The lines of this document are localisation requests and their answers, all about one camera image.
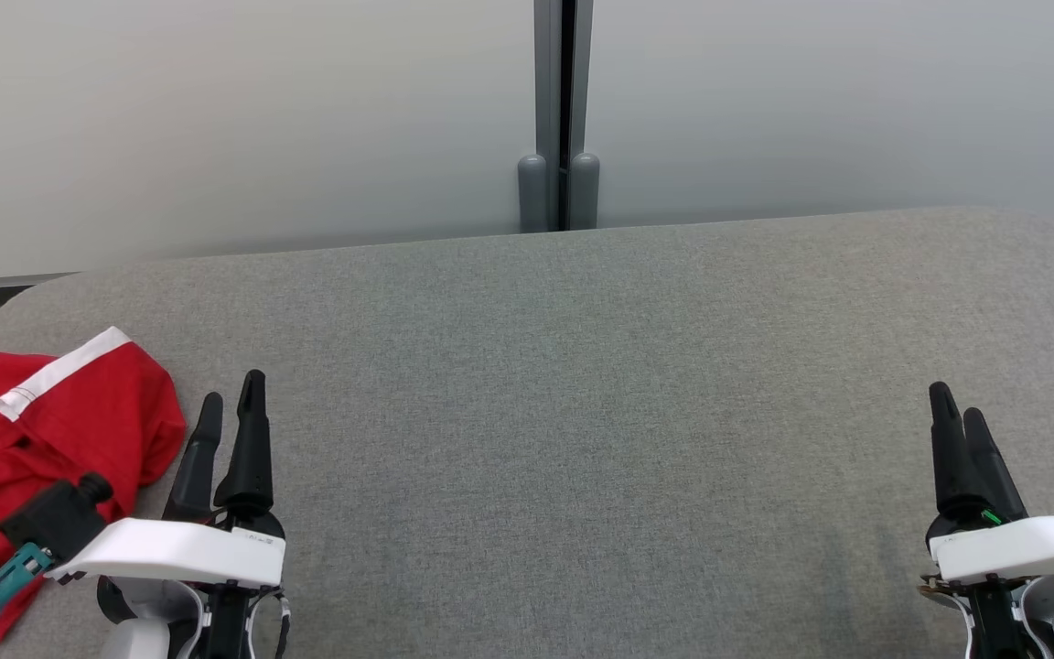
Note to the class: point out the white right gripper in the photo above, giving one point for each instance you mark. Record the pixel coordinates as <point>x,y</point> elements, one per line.
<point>1021,549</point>

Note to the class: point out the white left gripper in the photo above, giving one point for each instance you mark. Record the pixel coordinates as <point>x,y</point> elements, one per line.
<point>179,554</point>

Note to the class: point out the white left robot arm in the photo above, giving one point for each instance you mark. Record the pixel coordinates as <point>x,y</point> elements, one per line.
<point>138,642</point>

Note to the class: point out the grey rounded post foot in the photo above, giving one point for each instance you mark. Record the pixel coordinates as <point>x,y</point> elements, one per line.
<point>585,190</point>
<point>532,192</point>

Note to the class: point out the grey partition post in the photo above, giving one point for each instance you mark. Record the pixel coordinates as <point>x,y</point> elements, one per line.
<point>564,82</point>

